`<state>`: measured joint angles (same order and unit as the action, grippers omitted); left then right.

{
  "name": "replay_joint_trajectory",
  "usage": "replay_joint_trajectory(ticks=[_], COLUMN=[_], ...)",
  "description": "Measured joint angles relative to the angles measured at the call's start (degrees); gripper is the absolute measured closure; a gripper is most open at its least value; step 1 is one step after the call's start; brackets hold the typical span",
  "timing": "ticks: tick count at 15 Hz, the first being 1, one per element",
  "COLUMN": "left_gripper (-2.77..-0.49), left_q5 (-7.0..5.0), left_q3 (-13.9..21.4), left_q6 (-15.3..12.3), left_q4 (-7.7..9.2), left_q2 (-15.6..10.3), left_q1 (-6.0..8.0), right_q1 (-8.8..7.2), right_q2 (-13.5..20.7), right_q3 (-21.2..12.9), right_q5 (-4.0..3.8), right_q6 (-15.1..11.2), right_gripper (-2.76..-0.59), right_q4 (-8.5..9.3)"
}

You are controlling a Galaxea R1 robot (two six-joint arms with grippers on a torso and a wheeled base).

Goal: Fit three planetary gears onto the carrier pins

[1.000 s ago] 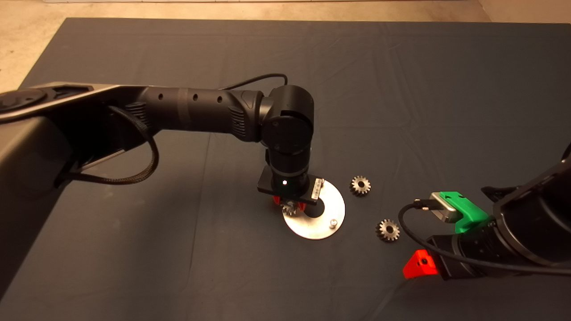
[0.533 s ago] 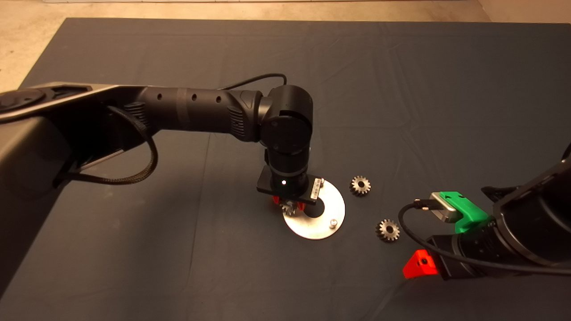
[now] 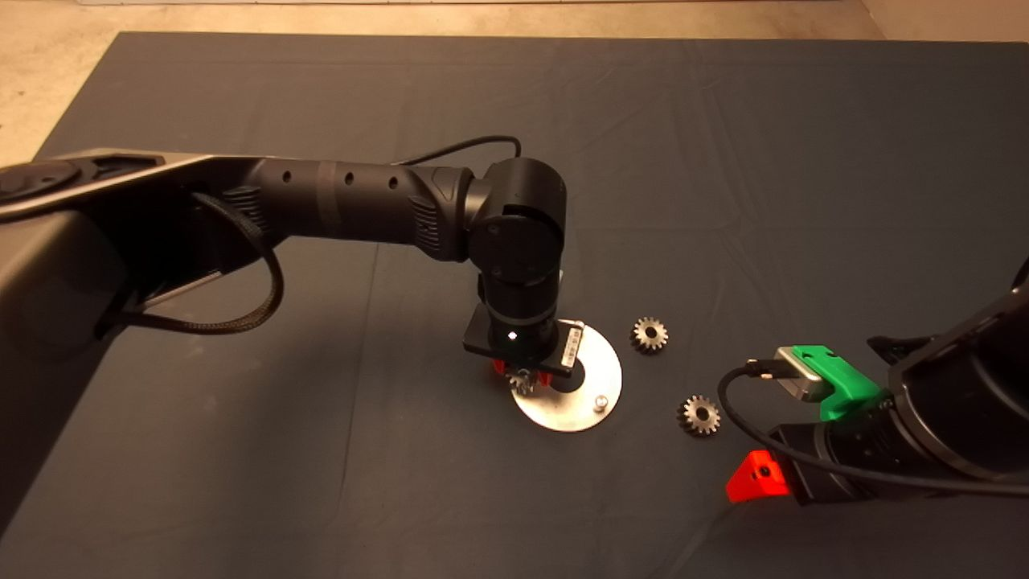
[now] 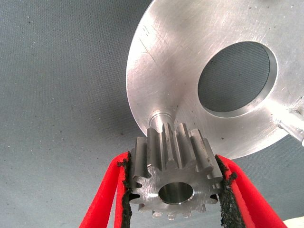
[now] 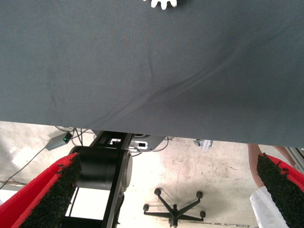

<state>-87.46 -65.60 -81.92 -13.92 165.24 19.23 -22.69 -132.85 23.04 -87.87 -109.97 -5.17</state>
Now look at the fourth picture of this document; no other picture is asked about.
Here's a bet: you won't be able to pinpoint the dark grey table cloth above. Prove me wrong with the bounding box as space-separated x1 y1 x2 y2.
0 0 304 228

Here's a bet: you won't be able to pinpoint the round metal carrier plate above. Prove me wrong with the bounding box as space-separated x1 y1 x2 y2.
125 0 304 161

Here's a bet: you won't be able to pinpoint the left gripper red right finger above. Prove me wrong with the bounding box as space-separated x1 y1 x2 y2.
214 154 289 228

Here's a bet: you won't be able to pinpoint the small steel planetary gear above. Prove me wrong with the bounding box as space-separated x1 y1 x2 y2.
129 122 224 220

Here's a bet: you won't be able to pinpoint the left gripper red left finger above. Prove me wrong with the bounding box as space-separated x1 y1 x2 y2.
78 151 133 228

